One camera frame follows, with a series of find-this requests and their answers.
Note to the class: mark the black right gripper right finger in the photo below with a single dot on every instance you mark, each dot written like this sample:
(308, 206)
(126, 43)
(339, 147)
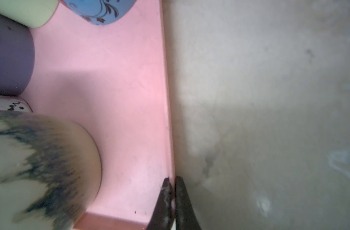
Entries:
(185, 217)

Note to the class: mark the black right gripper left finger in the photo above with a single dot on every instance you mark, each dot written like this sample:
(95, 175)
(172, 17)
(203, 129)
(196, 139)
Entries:
(162, 217)

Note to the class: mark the light green ceramic mug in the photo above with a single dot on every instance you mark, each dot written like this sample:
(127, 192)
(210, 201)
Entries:
(31, 13)

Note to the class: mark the pink ghost pattern mug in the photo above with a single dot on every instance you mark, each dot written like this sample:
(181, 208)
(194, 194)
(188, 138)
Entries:
(9, 103)

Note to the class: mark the blue dotted ceramic mug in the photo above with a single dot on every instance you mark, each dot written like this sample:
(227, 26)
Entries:
(99, 12)

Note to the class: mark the purple ceramic mug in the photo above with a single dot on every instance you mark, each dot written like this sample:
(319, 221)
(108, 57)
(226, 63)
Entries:
(17, 57)

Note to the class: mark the pink plastic tray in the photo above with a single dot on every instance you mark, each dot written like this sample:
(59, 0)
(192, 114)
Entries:
(112, 80)

